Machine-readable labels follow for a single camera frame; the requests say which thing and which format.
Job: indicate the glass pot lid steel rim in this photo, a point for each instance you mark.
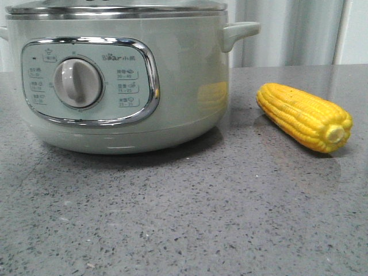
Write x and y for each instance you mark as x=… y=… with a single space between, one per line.
x=83 y=6

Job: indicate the yellow corn cob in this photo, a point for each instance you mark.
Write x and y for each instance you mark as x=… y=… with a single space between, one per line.
x=316 y=123

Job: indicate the light green electric cooking pot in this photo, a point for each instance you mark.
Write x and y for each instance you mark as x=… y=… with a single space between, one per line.
x=112 y=99

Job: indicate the white pleated curtain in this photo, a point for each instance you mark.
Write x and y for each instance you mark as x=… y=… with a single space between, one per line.
x=273 y=33

